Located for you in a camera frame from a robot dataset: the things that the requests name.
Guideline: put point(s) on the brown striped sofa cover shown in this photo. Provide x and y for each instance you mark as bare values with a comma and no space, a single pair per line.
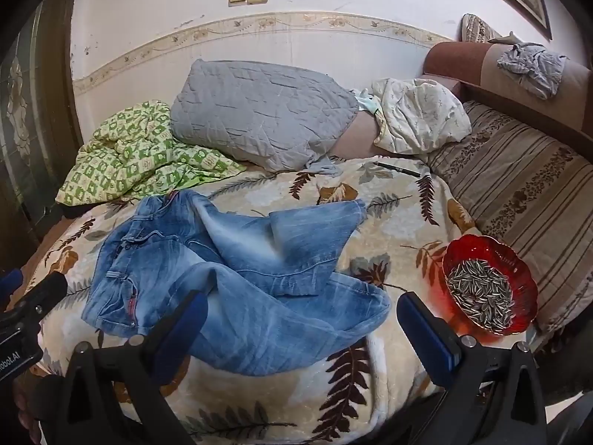
523,185

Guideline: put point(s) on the beige leaf-print blanket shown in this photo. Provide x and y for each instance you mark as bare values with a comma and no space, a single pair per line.
394,222

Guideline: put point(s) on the blue denim pants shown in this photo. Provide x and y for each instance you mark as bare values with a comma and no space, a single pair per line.
259,315

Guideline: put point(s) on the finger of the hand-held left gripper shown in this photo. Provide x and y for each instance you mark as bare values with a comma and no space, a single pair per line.
44,294
10,283

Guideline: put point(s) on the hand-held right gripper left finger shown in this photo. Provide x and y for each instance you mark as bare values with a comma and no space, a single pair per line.
183,333

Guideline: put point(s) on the pile of sunflower seeds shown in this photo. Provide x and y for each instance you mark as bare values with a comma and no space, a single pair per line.
482,292

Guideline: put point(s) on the teal cloth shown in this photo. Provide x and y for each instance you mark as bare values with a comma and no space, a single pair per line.
368,101

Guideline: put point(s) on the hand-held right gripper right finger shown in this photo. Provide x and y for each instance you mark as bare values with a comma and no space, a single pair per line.
426,333

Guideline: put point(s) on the red glass bowl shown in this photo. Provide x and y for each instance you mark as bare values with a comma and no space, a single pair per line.
463,248

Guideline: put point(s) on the green patterned blanket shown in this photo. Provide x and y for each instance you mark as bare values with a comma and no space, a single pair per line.
139,157

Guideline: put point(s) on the patterned throw cushion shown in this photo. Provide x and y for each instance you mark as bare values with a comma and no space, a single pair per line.
477,28

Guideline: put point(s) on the crumpled grey cloth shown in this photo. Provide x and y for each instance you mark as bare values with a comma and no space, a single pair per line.
532,69

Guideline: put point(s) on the plain brown cushion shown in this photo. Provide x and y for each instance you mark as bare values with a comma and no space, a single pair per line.
361,139

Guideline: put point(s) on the dark glass-panel door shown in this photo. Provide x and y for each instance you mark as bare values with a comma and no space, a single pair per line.
28,125

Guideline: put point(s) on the grey quilted pillow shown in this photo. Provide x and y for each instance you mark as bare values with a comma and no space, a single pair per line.
259,106

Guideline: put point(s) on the black pen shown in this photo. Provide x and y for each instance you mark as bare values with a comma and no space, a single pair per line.
398,169

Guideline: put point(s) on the brown sofa backrest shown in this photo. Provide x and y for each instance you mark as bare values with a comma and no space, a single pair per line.
472,62

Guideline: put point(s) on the white floral pillow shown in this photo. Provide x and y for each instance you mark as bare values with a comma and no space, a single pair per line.
417,116

